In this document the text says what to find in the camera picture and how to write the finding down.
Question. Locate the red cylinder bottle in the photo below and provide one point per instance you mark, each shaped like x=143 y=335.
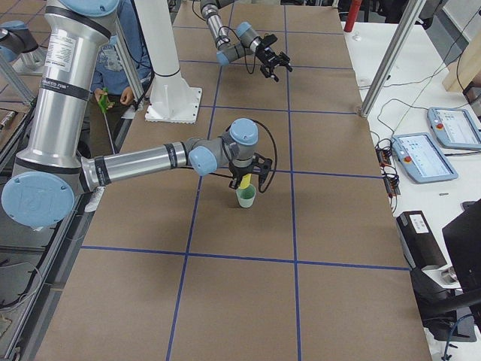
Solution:
x=352 y=15

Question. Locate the near teach pendant tablet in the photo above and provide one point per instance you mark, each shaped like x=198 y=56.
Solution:
x=421 y=158

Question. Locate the grey aluminium frame post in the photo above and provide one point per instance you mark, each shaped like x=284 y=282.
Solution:
x=401 y=34

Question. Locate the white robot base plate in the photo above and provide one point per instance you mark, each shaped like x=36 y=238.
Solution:
x=172 y=100

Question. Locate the black rectangular box device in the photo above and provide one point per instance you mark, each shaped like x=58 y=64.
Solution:
x=418 y=242

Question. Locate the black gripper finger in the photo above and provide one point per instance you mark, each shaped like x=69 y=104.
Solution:
x=262 y=177
x=235 y=181
x=284 y=60
x=268 y=72

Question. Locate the teach pendant tablet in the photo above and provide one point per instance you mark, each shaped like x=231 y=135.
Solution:
x=454 y=128
x=421 y=158

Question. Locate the person in blue hoodie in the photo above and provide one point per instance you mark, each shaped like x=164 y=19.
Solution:
x=109 y=72

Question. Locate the far teach pendant tablet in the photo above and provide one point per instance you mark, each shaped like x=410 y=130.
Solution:
x=454 y=128

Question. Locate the green plastic cup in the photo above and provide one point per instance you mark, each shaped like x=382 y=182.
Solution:
x=246 y=196

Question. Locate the black computer monitor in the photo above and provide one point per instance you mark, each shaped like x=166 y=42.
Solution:
x=440 y=308

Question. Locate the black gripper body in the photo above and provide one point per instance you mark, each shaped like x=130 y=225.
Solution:
x=240 y=172
x=267 y=57

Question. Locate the yellow plastic cup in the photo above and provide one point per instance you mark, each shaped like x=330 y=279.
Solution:
x=245 y=181

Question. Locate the brown paper table mat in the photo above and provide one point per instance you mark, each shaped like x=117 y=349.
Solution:
x=172 y=268

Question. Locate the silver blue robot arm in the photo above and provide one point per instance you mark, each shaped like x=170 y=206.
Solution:
x=71 y=149
x=234 y=44

